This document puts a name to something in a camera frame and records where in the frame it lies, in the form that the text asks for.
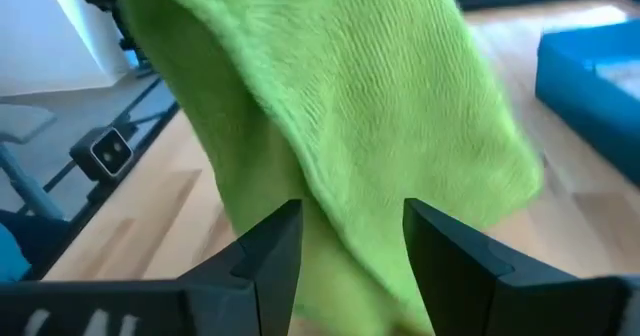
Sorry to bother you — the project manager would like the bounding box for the blue fabric item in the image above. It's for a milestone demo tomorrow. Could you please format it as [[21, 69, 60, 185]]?
[[0, 210, 71, 283]]

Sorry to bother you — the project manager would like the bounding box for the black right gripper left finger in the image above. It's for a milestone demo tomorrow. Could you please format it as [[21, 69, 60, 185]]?
[[0, 198, 305, 336]]

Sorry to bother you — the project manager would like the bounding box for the teal plastic bin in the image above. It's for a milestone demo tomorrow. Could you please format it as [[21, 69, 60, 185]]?
[[534, 17, 640, 188]]

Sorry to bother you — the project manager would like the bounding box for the black table-level camera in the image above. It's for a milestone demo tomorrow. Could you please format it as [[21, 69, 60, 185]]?
[[68, 125, 136, 184]]

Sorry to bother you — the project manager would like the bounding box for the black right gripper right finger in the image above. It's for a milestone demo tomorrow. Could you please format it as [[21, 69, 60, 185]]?
[[402, 198, 640, 336]]

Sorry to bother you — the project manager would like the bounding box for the dark green microfiber towel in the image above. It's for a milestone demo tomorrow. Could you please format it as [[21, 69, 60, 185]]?
[[113, 0, 547, 336]]

